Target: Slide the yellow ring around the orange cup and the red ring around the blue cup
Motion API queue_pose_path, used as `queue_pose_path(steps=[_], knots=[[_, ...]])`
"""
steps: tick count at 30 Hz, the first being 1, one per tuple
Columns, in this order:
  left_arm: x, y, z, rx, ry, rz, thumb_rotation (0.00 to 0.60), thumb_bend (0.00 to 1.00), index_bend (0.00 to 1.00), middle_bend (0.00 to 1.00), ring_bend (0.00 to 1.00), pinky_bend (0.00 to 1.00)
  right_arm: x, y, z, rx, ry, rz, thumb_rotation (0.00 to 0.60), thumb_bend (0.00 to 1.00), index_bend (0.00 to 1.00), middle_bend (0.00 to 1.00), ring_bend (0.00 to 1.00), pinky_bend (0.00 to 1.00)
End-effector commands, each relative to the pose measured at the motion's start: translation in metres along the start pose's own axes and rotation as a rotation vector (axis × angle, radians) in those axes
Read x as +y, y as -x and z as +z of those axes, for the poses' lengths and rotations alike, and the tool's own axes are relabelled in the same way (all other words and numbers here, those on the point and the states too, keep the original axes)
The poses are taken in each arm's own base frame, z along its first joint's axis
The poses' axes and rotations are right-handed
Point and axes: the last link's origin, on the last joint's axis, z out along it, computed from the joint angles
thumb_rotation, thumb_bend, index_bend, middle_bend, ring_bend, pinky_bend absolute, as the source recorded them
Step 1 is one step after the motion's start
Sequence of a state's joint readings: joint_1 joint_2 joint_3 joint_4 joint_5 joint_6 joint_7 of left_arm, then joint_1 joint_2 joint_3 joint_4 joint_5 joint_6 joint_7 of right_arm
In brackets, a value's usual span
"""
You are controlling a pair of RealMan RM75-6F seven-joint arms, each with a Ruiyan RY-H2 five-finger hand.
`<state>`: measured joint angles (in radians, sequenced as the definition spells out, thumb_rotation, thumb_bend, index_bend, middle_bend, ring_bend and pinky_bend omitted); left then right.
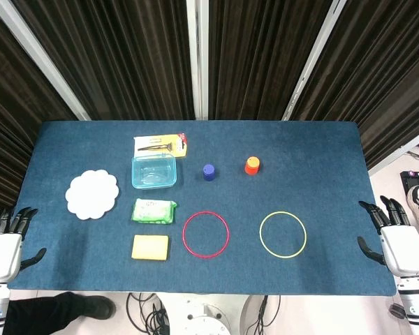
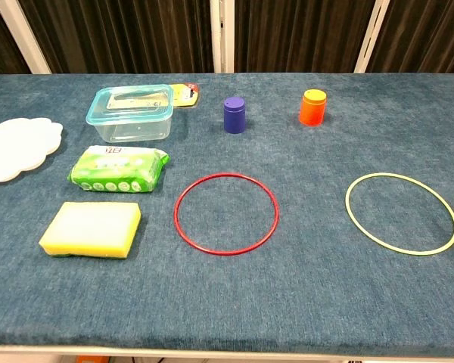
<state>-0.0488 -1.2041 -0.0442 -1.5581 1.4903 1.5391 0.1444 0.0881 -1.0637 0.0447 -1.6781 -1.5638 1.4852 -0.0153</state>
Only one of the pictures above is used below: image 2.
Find dark ribbed partition panel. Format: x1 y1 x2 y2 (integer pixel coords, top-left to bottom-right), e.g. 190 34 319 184
0 0 32 76
365 0 454 73
233 0 376 73
17 0 215 74

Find blue tablecloth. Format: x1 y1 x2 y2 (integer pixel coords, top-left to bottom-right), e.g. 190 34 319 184
0 71 454 358

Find green wet wipes pack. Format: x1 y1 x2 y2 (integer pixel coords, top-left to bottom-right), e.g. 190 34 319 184
67 144 172 194

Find clear plastic container teal rim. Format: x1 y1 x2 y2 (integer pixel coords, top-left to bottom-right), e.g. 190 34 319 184
85 83 175 143

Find white flower-shaped plate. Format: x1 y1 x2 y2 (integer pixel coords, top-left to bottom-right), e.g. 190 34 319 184
0 116 64 184

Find white partition post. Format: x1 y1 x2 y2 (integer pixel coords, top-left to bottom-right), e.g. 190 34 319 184
353 0 393 73
210 0 235 73
0 0 52 75

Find yellow sponge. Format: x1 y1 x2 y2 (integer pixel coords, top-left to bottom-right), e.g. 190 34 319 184
38 200 142 260

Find yellow carded tool package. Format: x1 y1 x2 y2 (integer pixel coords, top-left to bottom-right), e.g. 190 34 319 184
169 82 202 109

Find orange cylinder with yellow lid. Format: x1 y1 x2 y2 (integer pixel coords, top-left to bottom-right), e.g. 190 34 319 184
298 88 327 127

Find red thin ring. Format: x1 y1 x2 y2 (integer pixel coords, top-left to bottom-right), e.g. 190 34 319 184
173 172 280 256

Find yellow-green thin ring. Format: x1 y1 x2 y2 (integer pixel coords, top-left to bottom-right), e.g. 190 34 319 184
344 172 454 256

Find purple cylinder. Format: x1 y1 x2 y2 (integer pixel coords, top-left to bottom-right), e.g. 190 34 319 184
222 95 247 135

